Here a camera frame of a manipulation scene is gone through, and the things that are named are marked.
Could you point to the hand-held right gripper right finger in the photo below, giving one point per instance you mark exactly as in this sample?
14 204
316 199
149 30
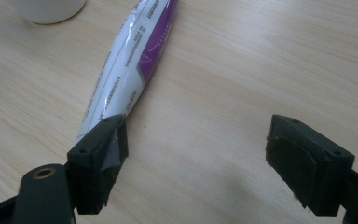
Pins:
307 174

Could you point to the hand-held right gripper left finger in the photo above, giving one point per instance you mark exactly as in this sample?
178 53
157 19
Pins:
96 168

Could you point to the white and purple tube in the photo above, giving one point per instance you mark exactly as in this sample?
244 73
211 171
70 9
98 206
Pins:
130 65

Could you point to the white cup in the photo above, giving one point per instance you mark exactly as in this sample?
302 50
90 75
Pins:
48 9

